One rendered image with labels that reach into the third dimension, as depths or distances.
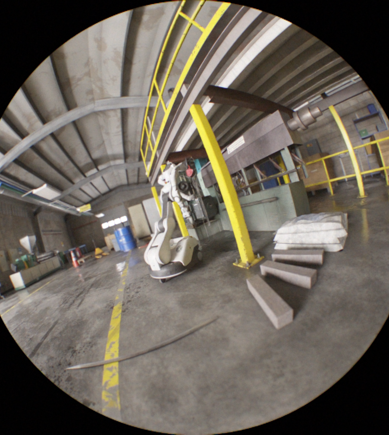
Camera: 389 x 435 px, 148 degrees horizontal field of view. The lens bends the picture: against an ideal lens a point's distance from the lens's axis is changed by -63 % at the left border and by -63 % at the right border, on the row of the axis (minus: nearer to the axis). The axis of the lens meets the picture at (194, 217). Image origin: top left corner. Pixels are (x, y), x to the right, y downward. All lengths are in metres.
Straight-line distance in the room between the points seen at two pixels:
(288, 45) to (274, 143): 1.29
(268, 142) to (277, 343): 2.03
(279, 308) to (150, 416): 0.74
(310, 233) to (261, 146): 1.33
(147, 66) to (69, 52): 2.53
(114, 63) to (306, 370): 6.14
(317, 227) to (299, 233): 0.18
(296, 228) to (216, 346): 1.14
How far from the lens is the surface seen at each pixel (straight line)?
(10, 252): 10.07
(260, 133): 2.22
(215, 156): 1.40
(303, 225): 1.44
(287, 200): 2.03
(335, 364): 0.74
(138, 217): 8.79
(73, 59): 5.52
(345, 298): 0.96
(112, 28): 5.13
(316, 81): 2.81
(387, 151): 4.59
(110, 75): 5.87
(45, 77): 5.70
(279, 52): 2.07
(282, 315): 0.77
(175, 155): 3.05
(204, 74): 1.64
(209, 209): 3.09
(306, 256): 1.23
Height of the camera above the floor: 0.66
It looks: 3 degrees down
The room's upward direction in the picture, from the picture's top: 18 degrees counter-clockwise
